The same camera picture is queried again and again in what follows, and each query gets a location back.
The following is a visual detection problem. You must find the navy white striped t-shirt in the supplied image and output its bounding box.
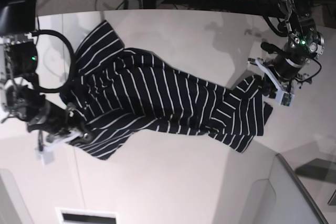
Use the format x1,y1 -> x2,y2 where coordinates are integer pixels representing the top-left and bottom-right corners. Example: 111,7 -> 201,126
60,21 -> 273,160

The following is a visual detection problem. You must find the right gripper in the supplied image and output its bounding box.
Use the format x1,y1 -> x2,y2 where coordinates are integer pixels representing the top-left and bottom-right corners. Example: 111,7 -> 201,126
27,119 -> 93,145

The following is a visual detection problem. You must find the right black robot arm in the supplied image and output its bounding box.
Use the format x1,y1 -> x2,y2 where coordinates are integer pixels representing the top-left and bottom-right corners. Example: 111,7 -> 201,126
1,0 -> 93,144

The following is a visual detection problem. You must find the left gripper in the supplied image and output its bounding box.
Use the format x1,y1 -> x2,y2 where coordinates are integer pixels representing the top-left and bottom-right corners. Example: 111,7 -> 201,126
259,76 -> 277,98

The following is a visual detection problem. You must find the white slotted panel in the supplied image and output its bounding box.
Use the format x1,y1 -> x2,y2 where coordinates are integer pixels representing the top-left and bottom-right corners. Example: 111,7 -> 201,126
55,207 -> 121,224

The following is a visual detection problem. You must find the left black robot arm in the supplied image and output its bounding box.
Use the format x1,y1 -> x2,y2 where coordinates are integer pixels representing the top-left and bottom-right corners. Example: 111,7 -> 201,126
261,0 -> 324,92

